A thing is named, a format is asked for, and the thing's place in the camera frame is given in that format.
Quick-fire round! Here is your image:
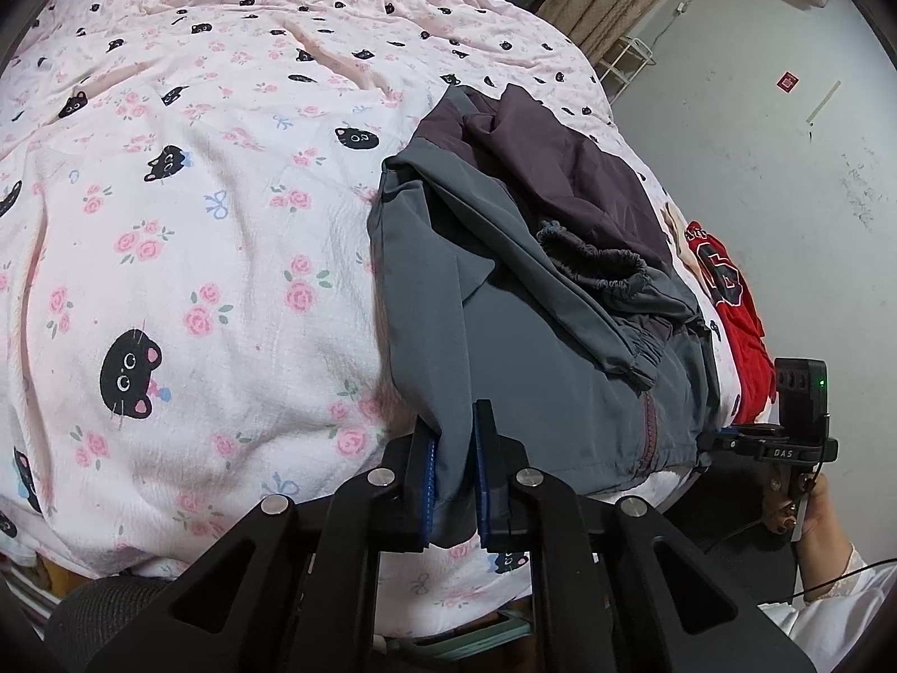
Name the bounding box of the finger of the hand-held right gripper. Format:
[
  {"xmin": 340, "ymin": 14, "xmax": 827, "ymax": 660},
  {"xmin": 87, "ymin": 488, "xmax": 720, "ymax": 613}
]
[{"xmin": 696, "ymin": 426, "xmax": 754, "ymax": 467}]

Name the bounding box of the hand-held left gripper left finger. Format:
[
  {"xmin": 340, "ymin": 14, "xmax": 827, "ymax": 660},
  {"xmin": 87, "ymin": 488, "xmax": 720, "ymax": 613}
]
[{"xmin": 84, "ymin": 427, "xmax": 439, "ymax": 673}]

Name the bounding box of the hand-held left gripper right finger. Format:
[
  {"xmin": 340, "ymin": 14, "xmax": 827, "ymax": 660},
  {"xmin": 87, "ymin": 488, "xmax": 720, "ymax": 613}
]
[{"xmin": 473, "ymin": 399, "xmax": 817, "ymax": 673}]

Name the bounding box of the grey and purple jacket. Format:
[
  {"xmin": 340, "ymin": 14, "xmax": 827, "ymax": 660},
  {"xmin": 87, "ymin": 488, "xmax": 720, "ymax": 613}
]
[{"xmin": 368, "ymin": 82, "xmax": 723, "ymax": 548}]

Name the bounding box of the person's right forearm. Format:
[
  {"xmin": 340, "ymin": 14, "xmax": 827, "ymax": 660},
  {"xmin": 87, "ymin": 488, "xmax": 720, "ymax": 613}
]
[{"xmin": 760, "ymin": 543, "xmax": 897, "ymax": 673}]

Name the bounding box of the person's right hand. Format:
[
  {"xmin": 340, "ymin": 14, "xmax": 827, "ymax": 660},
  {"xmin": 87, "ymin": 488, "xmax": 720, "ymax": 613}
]
[{"xmin": 767, "ymin": 473, "xmax": 852, "ymax": 579}]

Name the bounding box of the red jersey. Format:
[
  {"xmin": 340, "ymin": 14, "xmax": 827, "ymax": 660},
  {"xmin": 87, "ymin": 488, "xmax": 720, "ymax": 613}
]
[{"xmin": 683, "ymin": 220, "xmax": 775, "ymax": 422}]

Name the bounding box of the beige cloth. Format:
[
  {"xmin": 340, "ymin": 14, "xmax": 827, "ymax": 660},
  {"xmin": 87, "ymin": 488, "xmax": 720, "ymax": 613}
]
[{"xmin": 662, "ymin": 202, "xmax": 702, "ymax": 274}]

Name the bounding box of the black office chair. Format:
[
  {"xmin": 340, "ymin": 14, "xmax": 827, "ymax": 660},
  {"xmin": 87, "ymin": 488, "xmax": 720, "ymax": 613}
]
[{"xmin": 42, "ymin": 571, "xmax": 187, "ymax": 673}]

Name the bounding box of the pink cat print blanket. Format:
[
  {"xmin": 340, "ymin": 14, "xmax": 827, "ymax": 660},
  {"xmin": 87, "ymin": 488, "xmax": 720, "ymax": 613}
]
[{"xmin": 0, "ymin": 0, "xmax": 744, "ymax": 639}]

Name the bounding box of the teal plastic frame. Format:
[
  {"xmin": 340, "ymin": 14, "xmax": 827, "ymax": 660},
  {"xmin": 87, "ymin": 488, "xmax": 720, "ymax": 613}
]
[{"xmin": 382, "ymin": 610, "xmax": 540, "ymax": 661}]

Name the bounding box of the black cable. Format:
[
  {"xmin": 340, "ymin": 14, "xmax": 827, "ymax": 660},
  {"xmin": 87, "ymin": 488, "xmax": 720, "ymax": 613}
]
[{"xmin": 701, "ymin": 455, "xmax": 897, "ymax": 604}]

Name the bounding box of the white wall strip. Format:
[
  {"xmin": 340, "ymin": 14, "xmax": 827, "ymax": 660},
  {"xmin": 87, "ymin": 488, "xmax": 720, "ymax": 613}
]
[{"xmin": 806, "ymin": 80, "xmax": 842, "ymax": 128}]

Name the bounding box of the white wire rack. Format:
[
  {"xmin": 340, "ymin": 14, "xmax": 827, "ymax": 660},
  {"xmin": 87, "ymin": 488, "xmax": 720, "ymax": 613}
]
[{"xmin": 595, "ymin": 35, "xmax": 656, "ymax": 103}]

